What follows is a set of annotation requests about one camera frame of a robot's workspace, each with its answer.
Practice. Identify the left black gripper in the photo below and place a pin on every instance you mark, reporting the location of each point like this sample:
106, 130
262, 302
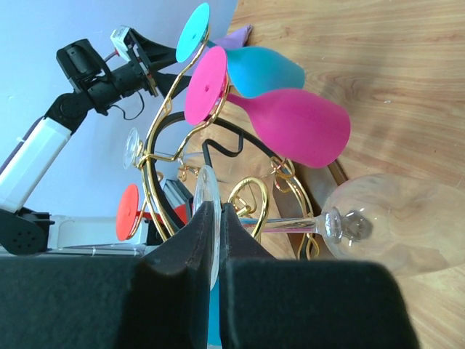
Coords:
141, 73

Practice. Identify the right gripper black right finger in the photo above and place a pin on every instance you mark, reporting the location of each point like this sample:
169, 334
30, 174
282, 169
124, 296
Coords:
265, 302

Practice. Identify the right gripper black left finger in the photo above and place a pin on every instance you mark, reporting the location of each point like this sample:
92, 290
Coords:
160, 300

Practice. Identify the purple cloth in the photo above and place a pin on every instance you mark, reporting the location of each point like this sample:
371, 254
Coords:
236, 39

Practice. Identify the gold wire wine glass rack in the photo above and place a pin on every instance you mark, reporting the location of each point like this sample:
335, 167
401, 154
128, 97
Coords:
303, 244

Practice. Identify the magenta wine glass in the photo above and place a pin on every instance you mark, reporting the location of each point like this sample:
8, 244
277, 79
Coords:
294, 123

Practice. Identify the clear wine glass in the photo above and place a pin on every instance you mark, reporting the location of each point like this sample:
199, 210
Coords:
134, 150
410, 226

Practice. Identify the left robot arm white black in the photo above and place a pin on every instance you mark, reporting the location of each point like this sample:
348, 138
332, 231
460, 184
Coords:
95, 87

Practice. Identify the front cyan wine glass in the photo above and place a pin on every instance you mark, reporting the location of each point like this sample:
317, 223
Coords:
214, 340

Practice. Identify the cyan wine glass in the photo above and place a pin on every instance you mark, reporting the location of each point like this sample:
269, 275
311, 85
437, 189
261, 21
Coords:
253, 71
214, 340

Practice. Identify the back cyan wine glass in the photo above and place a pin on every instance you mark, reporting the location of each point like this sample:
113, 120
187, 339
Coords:
253, 71

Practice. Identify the red wine glass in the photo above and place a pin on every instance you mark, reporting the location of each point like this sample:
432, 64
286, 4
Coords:
129, 214

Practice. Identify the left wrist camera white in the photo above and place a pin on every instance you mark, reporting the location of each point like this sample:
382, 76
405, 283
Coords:
123, 42

